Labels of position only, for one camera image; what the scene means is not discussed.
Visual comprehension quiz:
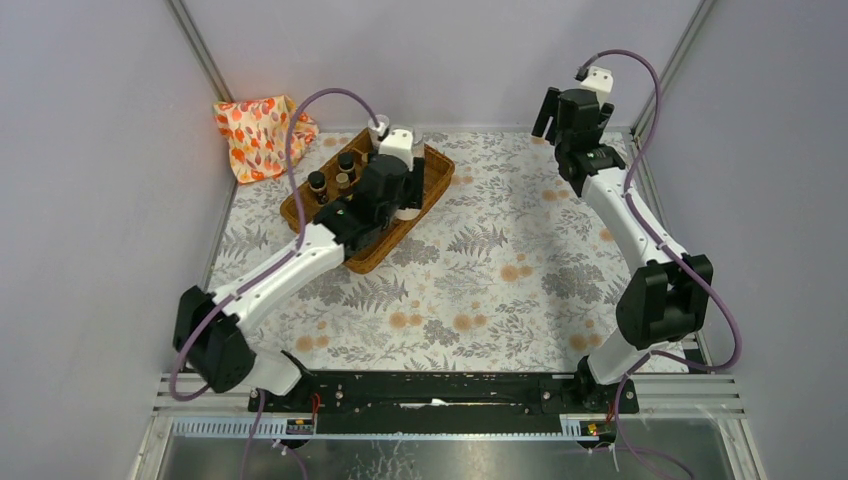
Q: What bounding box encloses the dark spice jar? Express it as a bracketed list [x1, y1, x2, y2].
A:
[307, 170, 329, 205]
[337, 151, 357, 182]

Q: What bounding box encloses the blue label pellet jar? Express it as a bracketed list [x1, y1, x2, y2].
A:
[411, 130, 425, 158]
[367, 114, 391, 150]

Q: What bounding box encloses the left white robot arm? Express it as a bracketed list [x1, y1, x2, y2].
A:
[173, 154, 425, 411]

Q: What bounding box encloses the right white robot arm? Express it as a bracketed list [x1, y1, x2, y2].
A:
[532, 87, 713, 412]

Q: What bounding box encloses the brown wicker divided basket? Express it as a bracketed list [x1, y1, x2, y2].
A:
[298, 129, 455, 274]

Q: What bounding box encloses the orange floral cloth bag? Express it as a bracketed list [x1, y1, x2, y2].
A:
[213, 95, 319, 184]

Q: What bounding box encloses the floral patterned table mat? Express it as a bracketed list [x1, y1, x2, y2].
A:
[249, 132, 630, 372]

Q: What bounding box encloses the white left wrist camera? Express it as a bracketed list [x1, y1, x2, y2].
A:
[378, 128, 414, 171]

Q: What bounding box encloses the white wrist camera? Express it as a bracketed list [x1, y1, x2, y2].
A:
[580, 66, 614, 106]
[378, 128, 414, 171]

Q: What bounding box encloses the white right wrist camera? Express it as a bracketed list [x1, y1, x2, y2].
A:
[580, 66, 614, 106]

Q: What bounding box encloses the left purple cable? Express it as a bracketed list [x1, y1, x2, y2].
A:
[168, 87, 386, 480]

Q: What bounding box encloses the purple cable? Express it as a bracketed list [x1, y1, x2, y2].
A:
[576, 48, 745, 478]
[168, 87, 386, 480]

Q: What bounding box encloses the aluminium frame rail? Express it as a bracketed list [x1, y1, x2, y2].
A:
[165, 0, 233, 102]

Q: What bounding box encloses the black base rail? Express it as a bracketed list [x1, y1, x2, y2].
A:
[248, 370, 640, 435]

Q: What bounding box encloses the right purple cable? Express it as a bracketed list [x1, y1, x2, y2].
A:
[576, 48, 745, 478]

